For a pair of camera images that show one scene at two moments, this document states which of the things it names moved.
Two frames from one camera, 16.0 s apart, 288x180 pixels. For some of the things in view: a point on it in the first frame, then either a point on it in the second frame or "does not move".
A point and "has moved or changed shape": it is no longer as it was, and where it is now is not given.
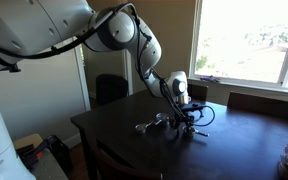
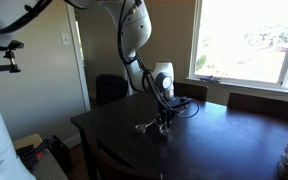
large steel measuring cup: x=164 y=119 has moved or changed shape
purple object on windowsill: x=210 y=78 does not move
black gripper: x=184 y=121 -> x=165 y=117
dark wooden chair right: x=197 y=92 does not move
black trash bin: x=110 y=87 does not move
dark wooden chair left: x=269 y=105 does not move
